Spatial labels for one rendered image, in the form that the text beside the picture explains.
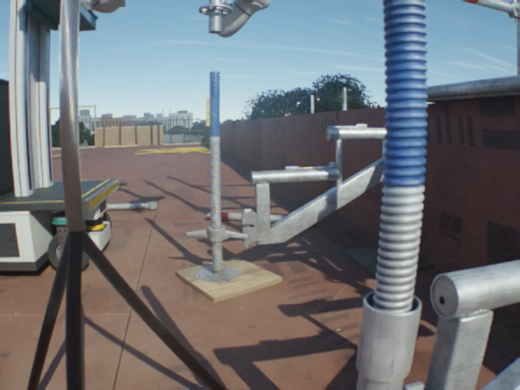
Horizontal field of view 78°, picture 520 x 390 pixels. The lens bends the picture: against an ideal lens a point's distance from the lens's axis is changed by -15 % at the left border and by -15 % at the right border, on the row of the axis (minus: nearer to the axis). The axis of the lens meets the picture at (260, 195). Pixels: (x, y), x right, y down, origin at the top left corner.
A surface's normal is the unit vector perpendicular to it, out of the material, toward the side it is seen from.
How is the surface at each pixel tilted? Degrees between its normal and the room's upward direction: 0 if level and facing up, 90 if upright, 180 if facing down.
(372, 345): 90
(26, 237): 90
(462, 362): 90
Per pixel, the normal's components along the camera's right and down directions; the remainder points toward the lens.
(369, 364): -0.79, 0.11
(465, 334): 0.21, 0.17
